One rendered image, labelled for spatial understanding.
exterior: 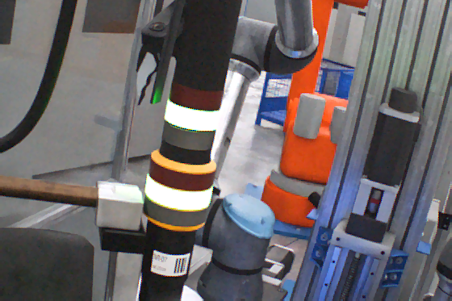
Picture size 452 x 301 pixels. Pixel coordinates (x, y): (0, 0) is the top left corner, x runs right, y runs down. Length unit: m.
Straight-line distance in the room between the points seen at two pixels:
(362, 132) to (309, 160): 3.10
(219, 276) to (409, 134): 0.50
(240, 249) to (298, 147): 3.16
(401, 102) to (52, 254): 0.79
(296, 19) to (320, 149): 3.23
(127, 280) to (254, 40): 0.96
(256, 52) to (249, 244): 0.43
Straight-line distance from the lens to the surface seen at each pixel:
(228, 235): 1.18
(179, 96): 0.35
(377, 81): 1.22
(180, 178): 0.36
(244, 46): 1.29
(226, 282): 1.22
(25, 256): 0.56
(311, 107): 4.18
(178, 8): 0.37
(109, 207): 0.37
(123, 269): 0.39
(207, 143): 0.36
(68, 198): 0.37
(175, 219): 0.37
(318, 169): 4.35
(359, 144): 1.25
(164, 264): 0.39
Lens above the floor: 1.69
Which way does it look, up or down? 14 degrees down
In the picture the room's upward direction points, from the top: 12 degrees clockwise
